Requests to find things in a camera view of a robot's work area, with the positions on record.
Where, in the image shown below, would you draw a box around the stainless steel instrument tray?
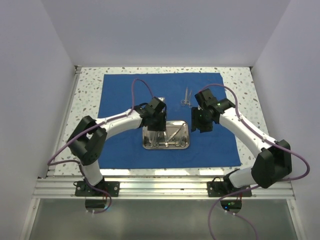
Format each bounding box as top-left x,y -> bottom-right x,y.
142,120 -> 190,150

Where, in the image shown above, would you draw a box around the steel scalpel handle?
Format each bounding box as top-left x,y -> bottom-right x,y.
149,131 -> 158,148

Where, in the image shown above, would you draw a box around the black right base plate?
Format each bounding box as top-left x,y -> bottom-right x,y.
206,175 -> 250,197

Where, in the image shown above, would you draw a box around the aluminium frame rail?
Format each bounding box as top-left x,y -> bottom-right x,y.
32,176 -> 295,200

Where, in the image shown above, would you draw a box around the blue surgical drape cloth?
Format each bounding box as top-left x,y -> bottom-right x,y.
98,73 -> 241,169

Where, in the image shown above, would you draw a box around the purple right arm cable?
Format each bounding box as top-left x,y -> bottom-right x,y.
207,83 -> 311,240

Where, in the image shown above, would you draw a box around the steel hemostat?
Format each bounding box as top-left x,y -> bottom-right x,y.
187,90 -> 192,108

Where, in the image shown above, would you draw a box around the steel forceps clamp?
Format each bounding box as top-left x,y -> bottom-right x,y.
165,125 -> 185,148

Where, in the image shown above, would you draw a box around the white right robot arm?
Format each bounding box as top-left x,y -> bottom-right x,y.
191,88 -> 292,197

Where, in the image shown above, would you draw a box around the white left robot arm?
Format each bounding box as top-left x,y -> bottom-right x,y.
67,97 -> 167,197

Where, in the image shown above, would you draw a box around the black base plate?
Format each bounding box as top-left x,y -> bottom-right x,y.
206,175 -> 250,197
73,181 -> 120,197

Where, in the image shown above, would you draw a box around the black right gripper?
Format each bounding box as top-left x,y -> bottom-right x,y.
191,107 -> 214,134

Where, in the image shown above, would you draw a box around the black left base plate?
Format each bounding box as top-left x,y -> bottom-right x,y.
73,181 -> 120,197

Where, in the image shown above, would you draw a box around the steel surgical scissors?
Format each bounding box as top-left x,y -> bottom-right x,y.
180,87 -> 190,107

